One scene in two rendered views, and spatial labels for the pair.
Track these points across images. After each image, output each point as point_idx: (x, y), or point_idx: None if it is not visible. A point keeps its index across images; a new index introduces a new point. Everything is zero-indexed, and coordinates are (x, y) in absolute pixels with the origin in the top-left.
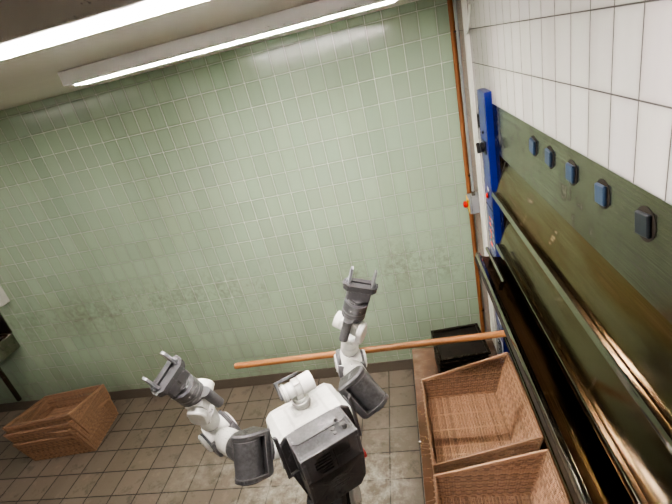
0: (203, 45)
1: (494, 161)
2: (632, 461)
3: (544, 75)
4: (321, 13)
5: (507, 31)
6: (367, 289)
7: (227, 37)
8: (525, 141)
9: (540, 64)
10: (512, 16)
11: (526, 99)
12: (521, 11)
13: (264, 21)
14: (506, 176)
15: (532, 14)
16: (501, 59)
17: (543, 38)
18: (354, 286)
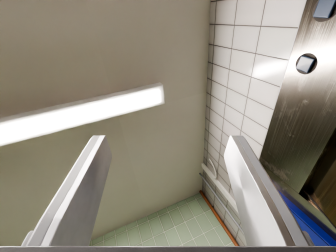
0: (21, 115)
1: (301, 213)
2: None
3: (259, 21)
4: (114, 94)
5: (229, 97)
6: (259, 250)
7: (44, 110)
8: (297, 90)
9: (253, 30)
10: (225, 82)
11: (266, 72)
12: (226, 63)
13: (75, 102)
14: (327, 197)
15: (230, 42)
16: (237, 121)
17: (242, 21)
18: (84, 250)
